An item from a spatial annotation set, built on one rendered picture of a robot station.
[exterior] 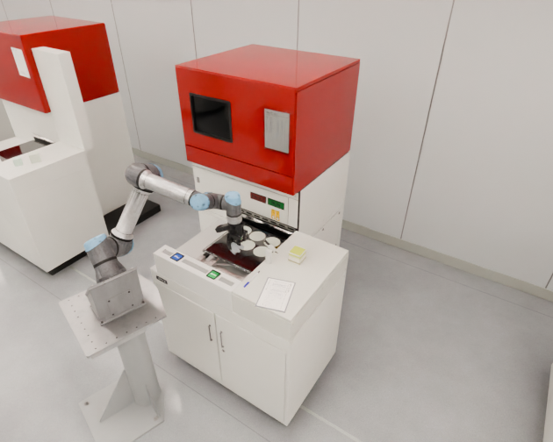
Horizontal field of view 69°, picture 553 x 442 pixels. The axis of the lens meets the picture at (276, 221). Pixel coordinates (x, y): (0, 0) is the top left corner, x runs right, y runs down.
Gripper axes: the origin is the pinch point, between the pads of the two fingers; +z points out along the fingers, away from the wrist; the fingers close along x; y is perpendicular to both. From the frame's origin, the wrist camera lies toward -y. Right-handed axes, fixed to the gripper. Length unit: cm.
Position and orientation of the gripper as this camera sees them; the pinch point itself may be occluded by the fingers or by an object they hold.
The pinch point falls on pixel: (233, 251)
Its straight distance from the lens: 212.1
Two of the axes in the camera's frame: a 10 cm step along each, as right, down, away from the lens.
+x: 4.8, -4.9, 7.3
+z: 0.0, 8.3, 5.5
